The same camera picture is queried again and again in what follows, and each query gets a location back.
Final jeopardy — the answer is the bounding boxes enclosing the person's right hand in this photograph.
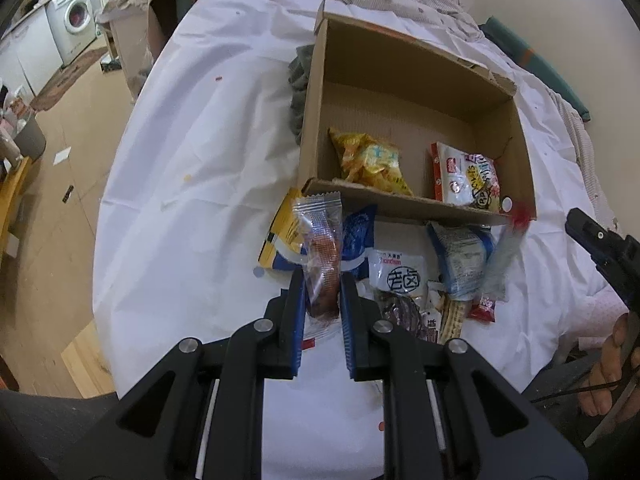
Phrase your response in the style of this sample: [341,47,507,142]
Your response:
[577,312,632,418]

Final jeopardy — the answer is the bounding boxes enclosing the yellow wooden chair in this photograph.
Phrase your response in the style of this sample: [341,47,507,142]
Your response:
[0,155,33,256]

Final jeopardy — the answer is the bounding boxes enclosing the cardboard box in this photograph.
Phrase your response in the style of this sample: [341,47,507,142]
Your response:
[298,0,538,227]

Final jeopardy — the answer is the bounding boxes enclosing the white black-print snack packet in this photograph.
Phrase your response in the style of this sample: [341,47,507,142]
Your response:
[367,248,430,306]

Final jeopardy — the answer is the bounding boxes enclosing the yellow snack packet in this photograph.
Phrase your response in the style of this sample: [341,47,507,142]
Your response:
[328,128,414,197]

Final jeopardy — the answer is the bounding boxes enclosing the beige striped snack packet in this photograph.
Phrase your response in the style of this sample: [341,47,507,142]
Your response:
[425,282,473,346]

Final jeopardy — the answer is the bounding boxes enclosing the clear sausage snack packet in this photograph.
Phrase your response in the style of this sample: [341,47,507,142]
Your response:
[291,194,346,320]

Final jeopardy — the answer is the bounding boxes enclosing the brown floor rug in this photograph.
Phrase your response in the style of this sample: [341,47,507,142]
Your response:
[30,47,108,111]

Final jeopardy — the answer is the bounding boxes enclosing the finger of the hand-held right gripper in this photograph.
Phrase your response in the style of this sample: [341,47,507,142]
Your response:
[565,207,640,311]

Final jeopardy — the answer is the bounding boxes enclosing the blue yellow chip bag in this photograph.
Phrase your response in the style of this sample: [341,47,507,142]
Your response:
[257,187,378,281]

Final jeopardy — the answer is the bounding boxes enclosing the grey bin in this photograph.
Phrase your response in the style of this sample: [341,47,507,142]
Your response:
[10,110,47,158]

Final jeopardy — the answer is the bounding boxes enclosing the white washing machine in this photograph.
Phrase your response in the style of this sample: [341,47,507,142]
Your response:
[46,0,98,68]

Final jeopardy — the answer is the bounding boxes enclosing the teal cushion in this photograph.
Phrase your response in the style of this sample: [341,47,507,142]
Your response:
[482,16,593,122]

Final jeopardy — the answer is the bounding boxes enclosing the red white snack packet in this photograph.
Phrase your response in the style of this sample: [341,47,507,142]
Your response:
[431,141,502,213]

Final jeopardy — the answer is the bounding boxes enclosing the light blue snack packet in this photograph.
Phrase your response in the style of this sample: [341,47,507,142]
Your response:
[426,221,497,302]

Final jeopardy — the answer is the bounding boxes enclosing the white cabinet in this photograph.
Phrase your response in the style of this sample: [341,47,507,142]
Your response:
[0,10,63,98]

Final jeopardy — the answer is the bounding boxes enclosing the dark brown snack packet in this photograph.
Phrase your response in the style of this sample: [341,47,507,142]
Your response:
[375,290,431,343]

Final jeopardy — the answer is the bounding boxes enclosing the grey cloth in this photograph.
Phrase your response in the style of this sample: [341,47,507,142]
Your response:
[287,44,316,146]

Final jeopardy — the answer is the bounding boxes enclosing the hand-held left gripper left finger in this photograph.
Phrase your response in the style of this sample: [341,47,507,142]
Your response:
[62,267,307,480]

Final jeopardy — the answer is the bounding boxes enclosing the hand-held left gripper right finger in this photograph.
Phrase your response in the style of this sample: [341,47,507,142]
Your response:
[339,272,587,480]

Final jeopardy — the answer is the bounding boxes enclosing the clear red-ended snack packet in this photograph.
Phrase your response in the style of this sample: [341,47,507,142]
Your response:
[467,203,531,323]

